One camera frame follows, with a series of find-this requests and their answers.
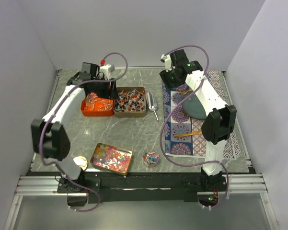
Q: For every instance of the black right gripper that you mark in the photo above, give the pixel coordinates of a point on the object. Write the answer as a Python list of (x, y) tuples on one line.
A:
[(165, 75)]

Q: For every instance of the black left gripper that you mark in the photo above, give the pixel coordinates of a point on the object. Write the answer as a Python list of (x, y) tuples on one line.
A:
[(112, 93)]

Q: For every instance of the orange tin of lollipops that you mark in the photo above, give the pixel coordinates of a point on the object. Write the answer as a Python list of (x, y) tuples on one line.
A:
[(93, 105)]

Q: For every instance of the beige tin of small lollipops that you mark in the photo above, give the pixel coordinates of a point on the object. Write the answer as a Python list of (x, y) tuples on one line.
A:
[(131, 102)]

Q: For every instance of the silver metal scoop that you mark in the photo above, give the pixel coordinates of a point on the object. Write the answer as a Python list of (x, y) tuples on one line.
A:
[(152, 105)]

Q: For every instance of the gold tin of star candies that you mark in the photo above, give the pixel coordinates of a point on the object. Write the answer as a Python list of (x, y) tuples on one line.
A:
[(111, 158)]

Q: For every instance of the gold jar lid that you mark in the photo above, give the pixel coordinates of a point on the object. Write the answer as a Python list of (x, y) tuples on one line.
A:
[(81, 162)]

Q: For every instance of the clear plastic jar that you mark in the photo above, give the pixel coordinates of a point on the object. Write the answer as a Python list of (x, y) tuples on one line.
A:
[(150, 158)]

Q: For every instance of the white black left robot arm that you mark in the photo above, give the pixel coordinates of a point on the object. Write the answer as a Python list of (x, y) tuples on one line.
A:
[(49, 136)]

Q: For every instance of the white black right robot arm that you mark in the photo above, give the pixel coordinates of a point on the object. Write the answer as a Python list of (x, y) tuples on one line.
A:
[(220, 116)]

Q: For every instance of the teal ceramic plate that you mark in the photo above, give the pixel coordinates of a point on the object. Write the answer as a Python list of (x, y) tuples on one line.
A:
[(194, 108)]

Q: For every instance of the patterned blue placemat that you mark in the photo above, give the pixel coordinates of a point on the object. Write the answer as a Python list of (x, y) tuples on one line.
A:
[(180, 122)]

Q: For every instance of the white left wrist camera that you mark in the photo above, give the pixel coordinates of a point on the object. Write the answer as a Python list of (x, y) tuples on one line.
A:
[(106, 71)]

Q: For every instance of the black aluminium mounting rail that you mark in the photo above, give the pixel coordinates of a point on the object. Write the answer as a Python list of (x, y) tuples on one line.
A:
[(111, 187)]

